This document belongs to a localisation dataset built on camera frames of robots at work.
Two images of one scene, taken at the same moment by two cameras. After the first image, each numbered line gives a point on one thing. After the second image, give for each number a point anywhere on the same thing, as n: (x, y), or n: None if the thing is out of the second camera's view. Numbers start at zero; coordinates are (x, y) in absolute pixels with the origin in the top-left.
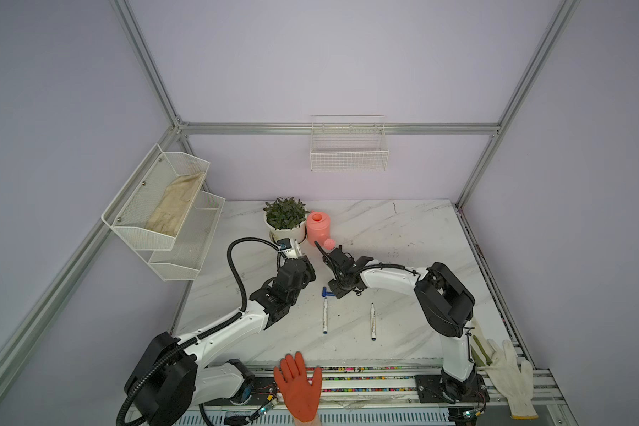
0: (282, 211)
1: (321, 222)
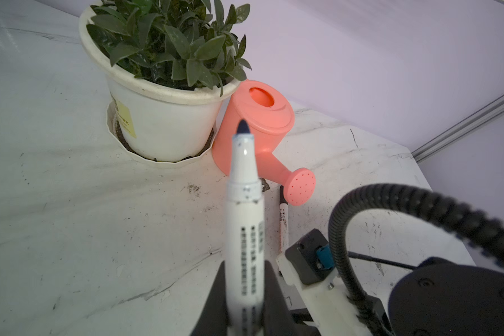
0: (168, 64)
1: (268, 110)
